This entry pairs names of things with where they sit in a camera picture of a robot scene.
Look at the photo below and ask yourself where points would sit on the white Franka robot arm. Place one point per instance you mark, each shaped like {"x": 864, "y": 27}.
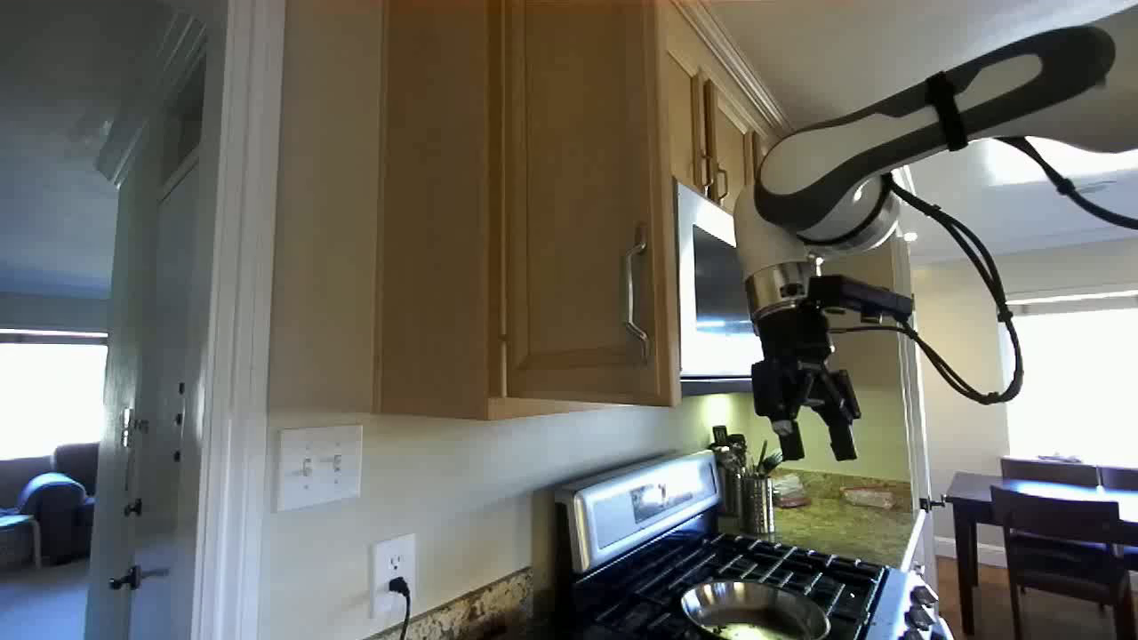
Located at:
{"x": 855, "y": 153}

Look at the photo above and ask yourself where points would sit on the blue armchair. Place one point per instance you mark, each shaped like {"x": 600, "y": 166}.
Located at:
{"x": 56, "y": 502}

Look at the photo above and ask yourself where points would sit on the white light switch plate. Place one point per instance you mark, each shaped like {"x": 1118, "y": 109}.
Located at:
{"x": 318, "y": 469}

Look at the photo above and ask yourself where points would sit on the light wood wall cabinet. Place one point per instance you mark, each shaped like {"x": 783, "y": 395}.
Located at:
{"x": 439, "y": 236}

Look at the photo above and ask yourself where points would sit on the small wood cabinet door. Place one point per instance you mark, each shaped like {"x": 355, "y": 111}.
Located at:
{"x": 732, "y": 138}
{"x": 680, "y": 120}

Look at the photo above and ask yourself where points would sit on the dark wood dining chair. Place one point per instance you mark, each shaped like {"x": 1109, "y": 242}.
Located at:
{"x": 1044, "y": 471}
{"x": 1053, "y": 544}

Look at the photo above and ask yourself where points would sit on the white wall outlet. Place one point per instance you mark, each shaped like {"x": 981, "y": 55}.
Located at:
{"x": 393, "y": 562}

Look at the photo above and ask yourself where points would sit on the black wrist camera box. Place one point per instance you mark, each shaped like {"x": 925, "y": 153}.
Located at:
{"x": 866, "y": 301}

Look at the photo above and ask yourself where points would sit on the stainless steel gas stove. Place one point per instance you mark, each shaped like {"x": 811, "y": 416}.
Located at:
{"x": 663, "y": 535}

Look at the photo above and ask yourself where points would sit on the stainless steel microwave oven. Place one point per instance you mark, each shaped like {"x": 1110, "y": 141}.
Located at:
{"x": 701, "y": 236}

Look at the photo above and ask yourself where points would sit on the dark pepper grinder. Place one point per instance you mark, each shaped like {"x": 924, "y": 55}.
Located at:
{"x": 726, "y": 469}

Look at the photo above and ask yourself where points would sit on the light wood cabinet door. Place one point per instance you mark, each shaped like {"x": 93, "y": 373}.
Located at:
{"x": 571, "y": 236}

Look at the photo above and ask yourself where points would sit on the dark wood dining table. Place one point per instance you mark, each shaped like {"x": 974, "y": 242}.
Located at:
{"x": 1044, "y": 501}

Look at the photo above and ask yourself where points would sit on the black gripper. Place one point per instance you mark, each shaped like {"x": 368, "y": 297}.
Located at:
{"x": 791, "y": 357}

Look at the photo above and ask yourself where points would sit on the metal utensil holder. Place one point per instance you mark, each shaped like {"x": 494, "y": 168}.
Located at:
{"x": 758, "y": 502}

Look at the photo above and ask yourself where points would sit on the white interior door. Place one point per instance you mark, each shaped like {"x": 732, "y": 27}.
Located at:
{"x": 155, "y": 357}

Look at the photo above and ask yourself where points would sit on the silver metal pan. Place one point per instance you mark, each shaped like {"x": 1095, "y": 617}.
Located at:
{"x": 753, "y": 607}

